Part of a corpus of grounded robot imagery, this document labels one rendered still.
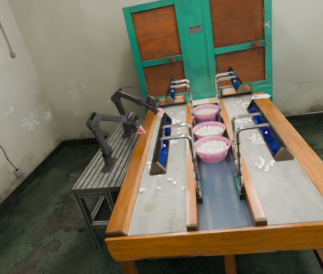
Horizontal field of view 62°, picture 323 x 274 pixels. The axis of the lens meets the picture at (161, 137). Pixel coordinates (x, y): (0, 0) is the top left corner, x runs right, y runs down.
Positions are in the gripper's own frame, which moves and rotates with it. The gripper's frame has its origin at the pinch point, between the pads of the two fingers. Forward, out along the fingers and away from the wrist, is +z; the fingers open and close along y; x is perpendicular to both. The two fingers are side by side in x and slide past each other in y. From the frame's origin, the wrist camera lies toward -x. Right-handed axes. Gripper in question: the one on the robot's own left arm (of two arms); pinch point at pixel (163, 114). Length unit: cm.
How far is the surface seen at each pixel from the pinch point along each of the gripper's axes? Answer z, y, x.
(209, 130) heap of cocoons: 35, -32, -19
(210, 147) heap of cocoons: 34, -61, -18
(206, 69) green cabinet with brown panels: 19, 42, -49
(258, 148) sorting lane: 59, -71, -38
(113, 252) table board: -4, -142, 25
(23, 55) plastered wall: -191, 123, 70
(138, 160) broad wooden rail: -8, -71, 14
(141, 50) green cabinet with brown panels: -48, 42, -33
